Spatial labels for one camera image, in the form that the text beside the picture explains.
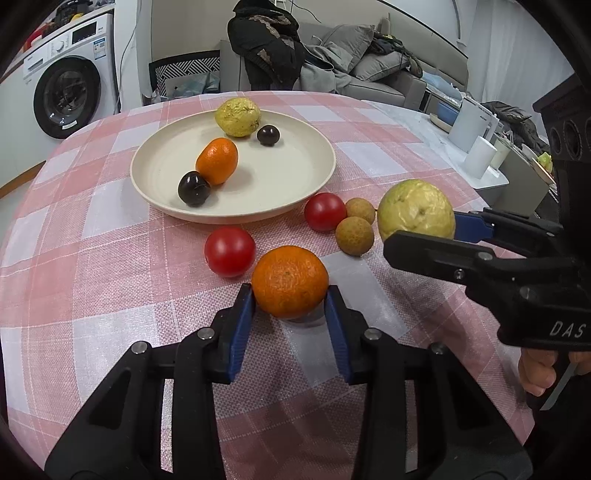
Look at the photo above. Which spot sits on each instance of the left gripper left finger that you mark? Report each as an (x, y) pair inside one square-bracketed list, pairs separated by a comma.
[(153, 414)]

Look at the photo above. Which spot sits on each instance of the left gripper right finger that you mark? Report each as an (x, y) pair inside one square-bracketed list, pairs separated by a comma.
[(425, 416)]

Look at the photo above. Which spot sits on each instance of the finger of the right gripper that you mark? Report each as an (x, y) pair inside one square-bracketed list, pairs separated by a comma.
[(507, 230), (435, 257)]

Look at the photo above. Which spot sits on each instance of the yellow green guava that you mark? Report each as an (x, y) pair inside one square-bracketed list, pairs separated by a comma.
[(416, 206)]

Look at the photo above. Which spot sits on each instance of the brown longan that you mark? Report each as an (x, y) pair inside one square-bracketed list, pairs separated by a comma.
[(361, 208), (355, 236)]

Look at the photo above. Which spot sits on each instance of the large orange tangerine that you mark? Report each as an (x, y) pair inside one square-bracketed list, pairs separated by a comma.
[(289, 282)]

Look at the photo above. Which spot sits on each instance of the small orange tangerine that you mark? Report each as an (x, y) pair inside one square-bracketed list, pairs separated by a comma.
[(218, 161)]

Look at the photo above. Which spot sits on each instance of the yellow guava rough skin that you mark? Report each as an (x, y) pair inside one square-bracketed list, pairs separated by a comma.
[(238, 117)]

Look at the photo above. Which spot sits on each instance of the right hand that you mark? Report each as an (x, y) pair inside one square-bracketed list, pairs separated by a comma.
[(536, 368)]

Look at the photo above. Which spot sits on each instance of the white cylinder cup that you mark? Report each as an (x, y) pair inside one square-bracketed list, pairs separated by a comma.
[(479, 158)]

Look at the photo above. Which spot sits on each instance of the white marble coffee table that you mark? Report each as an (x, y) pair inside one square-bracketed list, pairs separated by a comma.
[(434, 146)]

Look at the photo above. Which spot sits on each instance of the red tomato right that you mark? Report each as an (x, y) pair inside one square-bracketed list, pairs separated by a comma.
[(324, 211)]

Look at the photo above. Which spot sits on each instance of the red tomato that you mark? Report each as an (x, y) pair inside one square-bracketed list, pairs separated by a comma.
[(324, 211), (229, 251)]

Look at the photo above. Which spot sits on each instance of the white kettle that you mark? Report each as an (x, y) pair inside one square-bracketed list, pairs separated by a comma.
[(474, 120)]

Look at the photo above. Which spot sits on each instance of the cream round plate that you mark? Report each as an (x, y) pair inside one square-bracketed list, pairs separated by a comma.
[(190, 170)]

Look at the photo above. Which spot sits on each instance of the pink checkered tablecloth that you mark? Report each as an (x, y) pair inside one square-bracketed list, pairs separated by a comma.
[(88, 268)]

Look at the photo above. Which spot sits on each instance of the red tomato left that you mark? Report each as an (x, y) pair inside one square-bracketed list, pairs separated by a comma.
[(229, 251)]

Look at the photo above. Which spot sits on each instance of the grey sofa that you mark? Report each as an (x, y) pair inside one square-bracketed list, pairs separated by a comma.
[(382, 78)]

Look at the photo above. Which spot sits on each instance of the grey blanket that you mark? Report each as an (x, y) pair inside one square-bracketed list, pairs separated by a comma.
[(325, 69)]

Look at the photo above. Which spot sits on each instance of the grey pillow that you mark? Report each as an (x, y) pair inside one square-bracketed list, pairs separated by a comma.
[(350, 43)]

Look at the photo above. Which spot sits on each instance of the black jacket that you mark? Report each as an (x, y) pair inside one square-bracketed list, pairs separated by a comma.
[(266, 37)]

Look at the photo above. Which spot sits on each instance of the black patterned basket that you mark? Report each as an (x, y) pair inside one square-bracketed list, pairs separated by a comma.
[(185, 75)]

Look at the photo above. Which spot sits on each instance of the white washing machine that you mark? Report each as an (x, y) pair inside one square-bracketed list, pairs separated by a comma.
[(72, 77)]

